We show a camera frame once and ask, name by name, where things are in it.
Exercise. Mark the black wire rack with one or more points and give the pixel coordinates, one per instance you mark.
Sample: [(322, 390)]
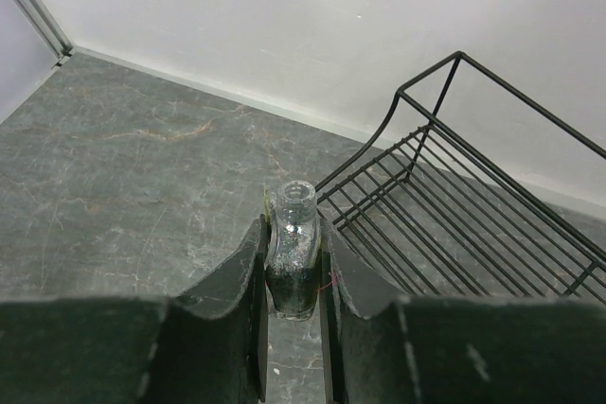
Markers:
[(470, 187)]

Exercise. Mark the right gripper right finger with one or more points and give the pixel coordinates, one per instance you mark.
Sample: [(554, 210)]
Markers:
[(381, 345)]

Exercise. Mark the glitter nail polish bottle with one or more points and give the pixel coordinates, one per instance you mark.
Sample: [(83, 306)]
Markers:
[(292, 264)]

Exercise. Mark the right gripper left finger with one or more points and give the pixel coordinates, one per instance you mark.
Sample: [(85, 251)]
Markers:
[(207, 344)]

